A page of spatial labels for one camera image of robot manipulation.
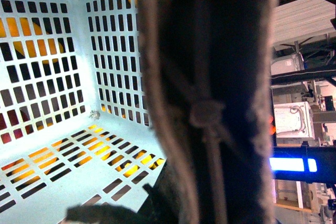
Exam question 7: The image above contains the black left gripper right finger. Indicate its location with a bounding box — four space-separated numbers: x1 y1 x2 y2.
138 0 276 223

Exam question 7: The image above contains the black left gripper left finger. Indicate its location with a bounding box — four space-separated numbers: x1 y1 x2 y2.
65 183 182 224

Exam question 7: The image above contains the light blue plastic basket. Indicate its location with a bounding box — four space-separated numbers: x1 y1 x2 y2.
1 0 165 223

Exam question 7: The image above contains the white washing machine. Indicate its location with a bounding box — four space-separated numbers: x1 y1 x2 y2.
274 102 315 140

